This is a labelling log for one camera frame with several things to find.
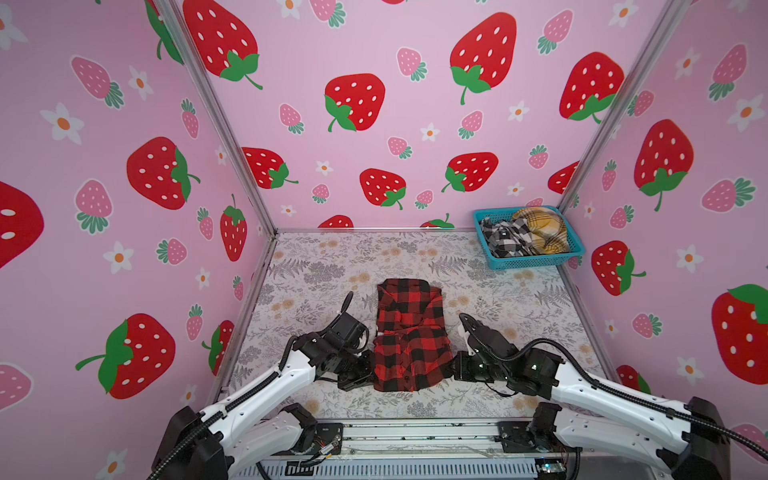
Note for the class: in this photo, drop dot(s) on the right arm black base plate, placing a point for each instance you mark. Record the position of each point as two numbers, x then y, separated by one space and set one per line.
529 438

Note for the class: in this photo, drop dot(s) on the red black plaid shirt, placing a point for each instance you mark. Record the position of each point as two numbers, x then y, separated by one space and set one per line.
411 349

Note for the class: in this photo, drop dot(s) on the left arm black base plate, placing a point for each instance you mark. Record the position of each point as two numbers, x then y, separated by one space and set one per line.
323 437

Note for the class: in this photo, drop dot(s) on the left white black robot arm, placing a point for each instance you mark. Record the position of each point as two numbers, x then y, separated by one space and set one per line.
252 424

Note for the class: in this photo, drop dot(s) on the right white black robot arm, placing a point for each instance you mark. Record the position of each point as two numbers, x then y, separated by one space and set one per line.
582 411

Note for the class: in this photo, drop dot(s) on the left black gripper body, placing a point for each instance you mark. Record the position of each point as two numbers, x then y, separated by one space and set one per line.
356 369

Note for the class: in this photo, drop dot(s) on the aluminium rail frame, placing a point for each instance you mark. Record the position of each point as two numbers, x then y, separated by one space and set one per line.
444 449

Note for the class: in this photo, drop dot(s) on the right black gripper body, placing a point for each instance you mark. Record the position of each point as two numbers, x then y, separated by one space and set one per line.
467 368

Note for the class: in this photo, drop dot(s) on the black white plaid shirt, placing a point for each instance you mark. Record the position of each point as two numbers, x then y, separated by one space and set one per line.
507 238

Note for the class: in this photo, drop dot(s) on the yellow plaid shirt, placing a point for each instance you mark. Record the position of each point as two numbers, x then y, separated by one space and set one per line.
547 228

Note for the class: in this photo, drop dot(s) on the teal plastic basket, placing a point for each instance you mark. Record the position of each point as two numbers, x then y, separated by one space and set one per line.
535 261

